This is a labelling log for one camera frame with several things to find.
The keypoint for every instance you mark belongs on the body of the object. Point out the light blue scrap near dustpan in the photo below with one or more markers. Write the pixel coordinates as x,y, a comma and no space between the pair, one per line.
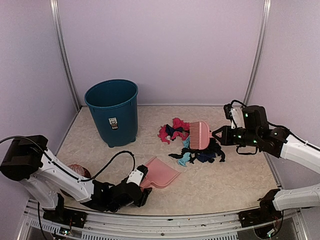
184,159

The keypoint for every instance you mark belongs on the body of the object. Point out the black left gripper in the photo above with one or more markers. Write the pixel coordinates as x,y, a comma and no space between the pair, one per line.
145,195

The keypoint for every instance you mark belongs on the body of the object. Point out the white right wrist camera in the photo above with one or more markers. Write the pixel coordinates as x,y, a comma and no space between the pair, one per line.
232,114

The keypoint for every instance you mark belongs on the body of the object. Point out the dark blue scrap left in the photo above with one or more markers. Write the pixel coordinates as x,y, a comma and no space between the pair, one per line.
170,130

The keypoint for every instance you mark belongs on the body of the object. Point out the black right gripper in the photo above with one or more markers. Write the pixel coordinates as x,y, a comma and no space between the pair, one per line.
225,140

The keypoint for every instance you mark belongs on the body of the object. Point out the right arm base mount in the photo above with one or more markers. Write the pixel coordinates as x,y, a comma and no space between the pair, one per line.
265,213

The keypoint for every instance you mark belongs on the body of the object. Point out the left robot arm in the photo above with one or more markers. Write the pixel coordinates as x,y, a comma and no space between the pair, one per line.
29,161

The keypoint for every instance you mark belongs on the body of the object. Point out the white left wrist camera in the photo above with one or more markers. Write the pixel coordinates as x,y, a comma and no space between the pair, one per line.
137,175

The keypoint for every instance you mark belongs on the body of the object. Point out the front aluminium rail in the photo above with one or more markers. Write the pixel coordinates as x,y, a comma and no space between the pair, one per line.
113,226

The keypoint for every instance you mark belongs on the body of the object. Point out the light blue scrap front right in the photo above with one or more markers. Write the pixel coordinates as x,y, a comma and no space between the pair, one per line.
186,143

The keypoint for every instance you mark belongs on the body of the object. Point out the blue plastic waste bin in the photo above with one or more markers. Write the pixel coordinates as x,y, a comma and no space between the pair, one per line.
113,107

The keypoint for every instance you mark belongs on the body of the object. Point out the aluminium frame post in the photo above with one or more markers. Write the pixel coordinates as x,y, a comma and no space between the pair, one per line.
259,50
63,53

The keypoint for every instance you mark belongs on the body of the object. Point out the pink plastic dustpan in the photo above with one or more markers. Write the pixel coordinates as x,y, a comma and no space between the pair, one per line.
159,174

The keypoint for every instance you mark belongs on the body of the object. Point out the black and blue scrap pile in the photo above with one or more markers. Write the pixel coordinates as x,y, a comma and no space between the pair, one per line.
206,155

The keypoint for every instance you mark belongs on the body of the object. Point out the left aluminium frame post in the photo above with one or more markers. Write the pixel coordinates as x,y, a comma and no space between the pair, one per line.
63,53

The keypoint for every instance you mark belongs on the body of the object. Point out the pink scrap near bin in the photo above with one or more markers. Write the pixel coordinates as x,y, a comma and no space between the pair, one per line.
167,139

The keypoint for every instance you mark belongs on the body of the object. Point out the right aluminium frame post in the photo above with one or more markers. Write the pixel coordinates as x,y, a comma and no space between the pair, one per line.
259,50

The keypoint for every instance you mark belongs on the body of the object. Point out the large pink scrap back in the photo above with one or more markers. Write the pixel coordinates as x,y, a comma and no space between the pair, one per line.
180,126

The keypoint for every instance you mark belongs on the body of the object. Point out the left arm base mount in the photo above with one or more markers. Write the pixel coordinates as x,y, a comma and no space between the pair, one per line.
65,216

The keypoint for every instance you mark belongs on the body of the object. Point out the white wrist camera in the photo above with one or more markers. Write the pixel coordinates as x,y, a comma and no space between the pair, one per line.
137,175
232,114

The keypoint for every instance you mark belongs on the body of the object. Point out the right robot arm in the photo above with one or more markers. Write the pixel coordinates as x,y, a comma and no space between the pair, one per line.
280,142

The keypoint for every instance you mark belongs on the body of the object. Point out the pink plastic hand brush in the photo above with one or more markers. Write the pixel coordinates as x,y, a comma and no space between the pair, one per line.
199,135

